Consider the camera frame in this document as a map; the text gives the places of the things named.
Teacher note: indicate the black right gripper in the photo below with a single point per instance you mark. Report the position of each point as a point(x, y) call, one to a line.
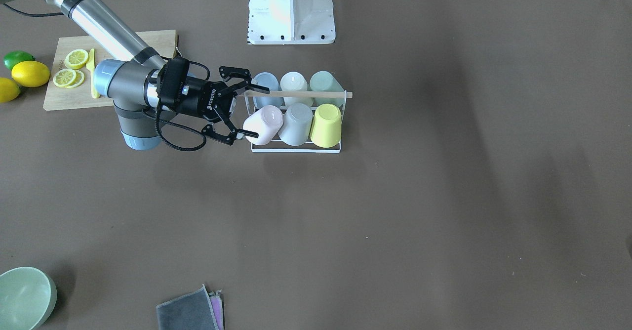
point(201, 102)

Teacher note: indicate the pink cup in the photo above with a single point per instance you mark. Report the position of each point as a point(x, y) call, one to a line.
point(265, 122)

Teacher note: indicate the mint green cup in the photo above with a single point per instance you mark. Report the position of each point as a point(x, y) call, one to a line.
point(325, 81)

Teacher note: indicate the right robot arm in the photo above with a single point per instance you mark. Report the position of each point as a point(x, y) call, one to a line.
point(149, 90)

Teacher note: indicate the light blue cup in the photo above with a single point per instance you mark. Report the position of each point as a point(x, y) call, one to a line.
point(269, 81)

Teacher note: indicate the white cup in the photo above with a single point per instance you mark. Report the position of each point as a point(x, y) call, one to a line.
point(292, 82)

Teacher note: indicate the grey cup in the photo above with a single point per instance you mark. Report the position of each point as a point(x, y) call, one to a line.
point(297, 123)

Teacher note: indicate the yellow cup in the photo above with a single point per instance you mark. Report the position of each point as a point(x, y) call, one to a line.
point(327, 126)

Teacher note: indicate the lemon slice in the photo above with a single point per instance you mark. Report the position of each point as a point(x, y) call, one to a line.
point(65, 77)
point(76, 59)

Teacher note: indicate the wooden cutting board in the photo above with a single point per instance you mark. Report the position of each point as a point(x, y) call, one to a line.
point(61, 98)

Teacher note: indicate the yellow lemon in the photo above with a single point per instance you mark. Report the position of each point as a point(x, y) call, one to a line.
point(30, 73)
point(9, 90)

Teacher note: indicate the grey cloth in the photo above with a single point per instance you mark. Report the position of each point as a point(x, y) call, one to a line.
point(198, 310)

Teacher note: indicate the green lime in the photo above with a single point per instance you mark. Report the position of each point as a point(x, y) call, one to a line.
point(16, 57)

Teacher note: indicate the green bowl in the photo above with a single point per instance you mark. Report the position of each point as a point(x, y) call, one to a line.
point(27, 298)

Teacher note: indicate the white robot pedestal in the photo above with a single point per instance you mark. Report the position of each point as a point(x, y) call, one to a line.
point(291, 22)

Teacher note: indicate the white wire cup holder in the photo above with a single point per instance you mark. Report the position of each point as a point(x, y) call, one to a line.
point(276, 146)

